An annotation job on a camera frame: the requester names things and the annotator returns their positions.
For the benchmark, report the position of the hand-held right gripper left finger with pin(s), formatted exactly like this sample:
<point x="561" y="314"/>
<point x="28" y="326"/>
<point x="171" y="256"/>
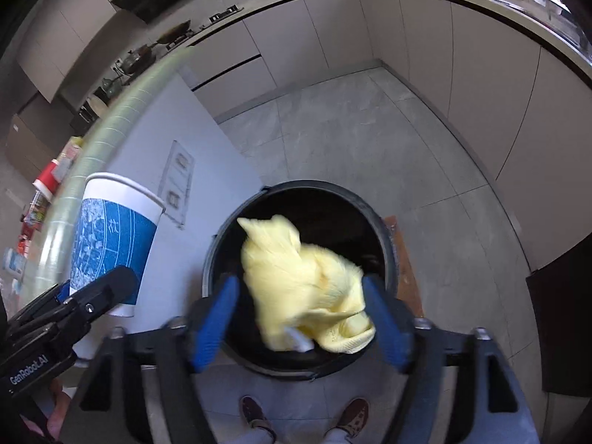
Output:
<point x="215" y="323"/>

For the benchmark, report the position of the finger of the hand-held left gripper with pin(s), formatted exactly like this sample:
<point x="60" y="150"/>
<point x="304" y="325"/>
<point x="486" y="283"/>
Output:
<point x="108" y="286"/>
<point x="41" y="307"/>

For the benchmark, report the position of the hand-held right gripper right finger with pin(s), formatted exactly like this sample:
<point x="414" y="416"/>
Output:
<point x="386" y="323"/>

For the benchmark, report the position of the blue patterned white paper cup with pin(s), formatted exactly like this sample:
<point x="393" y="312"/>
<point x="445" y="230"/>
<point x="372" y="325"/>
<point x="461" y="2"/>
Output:
<point x="115" y="226"/>

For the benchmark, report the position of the pale yellow cloth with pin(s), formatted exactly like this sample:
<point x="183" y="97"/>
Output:
<point x="296" y="277"/>

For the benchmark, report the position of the black trash bin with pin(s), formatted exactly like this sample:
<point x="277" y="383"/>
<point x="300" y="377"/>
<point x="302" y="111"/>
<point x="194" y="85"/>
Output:
<point x="323" y="203"/>

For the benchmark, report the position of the person's left hand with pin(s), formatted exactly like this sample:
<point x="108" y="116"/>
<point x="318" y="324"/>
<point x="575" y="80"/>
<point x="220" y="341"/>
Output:
<point x="60" y="402"/>

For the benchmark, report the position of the light wooden stool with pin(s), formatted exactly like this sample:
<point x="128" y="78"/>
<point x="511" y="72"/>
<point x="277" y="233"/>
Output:
<point x="407" y="268"/>

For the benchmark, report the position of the person's left shoe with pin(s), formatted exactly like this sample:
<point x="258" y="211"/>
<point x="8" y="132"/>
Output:
<point x="256" y="414"/>

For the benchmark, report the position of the island socket panel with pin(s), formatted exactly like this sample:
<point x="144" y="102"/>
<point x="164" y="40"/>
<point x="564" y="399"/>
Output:
<point x="178" y="185"/>

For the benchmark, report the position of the person's left leg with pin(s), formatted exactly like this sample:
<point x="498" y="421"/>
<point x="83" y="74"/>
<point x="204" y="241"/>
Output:
<point x="263" y="437"/>

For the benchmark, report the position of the person's leg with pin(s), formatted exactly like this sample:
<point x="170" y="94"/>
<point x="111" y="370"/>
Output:
<point x="337" y="437"/>
<point x="263" y="437"/>

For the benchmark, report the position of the person's right leg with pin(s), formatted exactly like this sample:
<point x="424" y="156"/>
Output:
<point x="337" y="437"/>

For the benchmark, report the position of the red paper cup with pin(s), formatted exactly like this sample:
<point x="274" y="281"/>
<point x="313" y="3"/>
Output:
<point x="47" y="175"/>

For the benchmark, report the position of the white kitchen island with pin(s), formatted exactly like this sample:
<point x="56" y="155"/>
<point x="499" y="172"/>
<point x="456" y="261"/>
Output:
<point x="208" y="157"/>

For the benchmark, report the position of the black microwave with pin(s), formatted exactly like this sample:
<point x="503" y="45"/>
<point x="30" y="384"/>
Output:
<point x="83" y="120"/>

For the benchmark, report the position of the beige tall cabinet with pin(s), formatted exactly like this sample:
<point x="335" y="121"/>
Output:
<point x="27" y="138"/>

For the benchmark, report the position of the white jug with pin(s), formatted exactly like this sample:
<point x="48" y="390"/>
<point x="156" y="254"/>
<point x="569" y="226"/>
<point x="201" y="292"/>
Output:
<point x="98" y="106"/>

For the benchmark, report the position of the grey-green ceramic vase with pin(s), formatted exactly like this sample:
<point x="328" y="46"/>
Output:
<point x="110" y="87"/>

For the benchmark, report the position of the black wok with lid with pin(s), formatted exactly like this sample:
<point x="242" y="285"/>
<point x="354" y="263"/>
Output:
<point x="136" y="58"/>

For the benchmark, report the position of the beige base cabinets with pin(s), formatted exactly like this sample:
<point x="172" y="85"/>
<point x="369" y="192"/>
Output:
<point x="462" y="78"/>

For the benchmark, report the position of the brown wok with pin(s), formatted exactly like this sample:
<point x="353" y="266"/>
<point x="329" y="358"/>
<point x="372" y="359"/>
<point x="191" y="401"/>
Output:
<point x="175" y="32"/>

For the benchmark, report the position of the black gas hob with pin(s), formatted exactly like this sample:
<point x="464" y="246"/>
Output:
<point x="224" y="15"/>

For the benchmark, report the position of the beige wall cabinets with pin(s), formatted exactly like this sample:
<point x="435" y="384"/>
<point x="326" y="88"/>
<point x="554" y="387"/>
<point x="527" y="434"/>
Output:
<point x="60" y="23"/>

